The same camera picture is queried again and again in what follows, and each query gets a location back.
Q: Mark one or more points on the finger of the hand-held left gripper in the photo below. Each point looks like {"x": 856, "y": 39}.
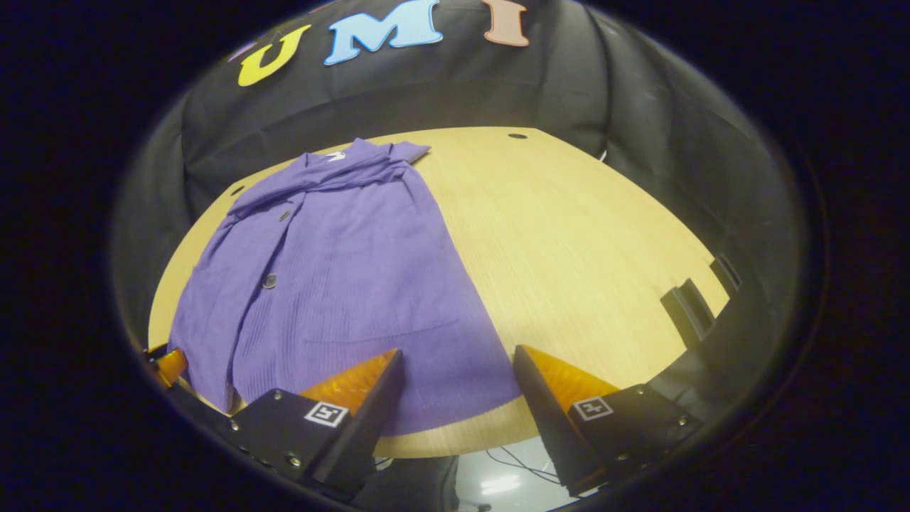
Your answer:
{"x": 170, "y": 366}

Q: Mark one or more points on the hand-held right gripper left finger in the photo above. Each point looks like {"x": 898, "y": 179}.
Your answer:
{"x": 370, "y": 427}

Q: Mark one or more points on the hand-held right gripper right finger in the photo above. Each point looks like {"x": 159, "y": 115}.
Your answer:
{"x": 544, "y": 419}

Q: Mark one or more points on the purple button-up garment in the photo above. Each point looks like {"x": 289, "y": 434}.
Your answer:
{"x": 355, "y": 284}

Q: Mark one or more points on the dark bulky object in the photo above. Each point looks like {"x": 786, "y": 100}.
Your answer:
{"x": 412, "y": 487}

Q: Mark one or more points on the black backdrop cloth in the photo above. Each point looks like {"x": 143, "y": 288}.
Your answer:
{"x": 462, "y": 92}

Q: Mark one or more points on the black bracket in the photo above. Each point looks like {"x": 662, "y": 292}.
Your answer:
{"x": 686, "y": 313}
{"x": 725, "y": 274}

